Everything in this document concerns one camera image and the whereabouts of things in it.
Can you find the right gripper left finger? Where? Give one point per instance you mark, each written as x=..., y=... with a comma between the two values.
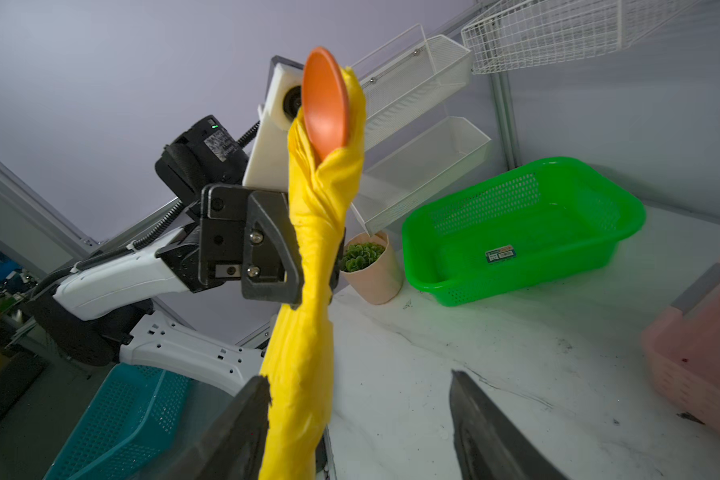
x=220, y=436

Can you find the yellow paper napkin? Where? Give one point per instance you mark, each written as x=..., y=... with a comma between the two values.
x=299, y=362

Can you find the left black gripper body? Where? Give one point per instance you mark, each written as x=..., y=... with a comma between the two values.
x=225, y=247

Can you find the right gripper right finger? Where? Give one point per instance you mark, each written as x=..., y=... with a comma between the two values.
x=487, y=444

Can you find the white mesh two-tier shelf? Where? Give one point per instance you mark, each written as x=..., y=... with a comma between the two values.
x=414, y=147

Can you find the green plastic basket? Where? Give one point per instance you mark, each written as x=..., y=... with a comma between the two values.
x=541, y=222

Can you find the orange plastic spoon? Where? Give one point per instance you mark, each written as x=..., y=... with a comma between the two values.
x=325, y=103

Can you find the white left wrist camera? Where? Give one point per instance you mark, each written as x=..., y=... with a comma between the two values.
x=268, y=164

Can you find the white wire wall basket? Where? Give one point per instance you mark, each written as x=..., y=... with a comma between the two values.
x=513, y=35

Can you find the pink plastic basket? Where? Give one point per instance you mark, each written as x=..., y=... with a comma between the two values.
x=682, y=349

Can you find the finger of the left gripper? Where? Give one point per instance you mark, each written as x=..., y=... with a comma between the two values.
x=271, y=260
x=335, y=274

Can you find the teal plastic crate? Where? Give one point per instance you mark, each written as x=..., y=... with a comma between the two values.
x=132, y=420

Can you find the potted green succulent plant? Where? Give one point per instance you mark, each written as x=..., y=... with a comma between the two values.
x=370, y=266

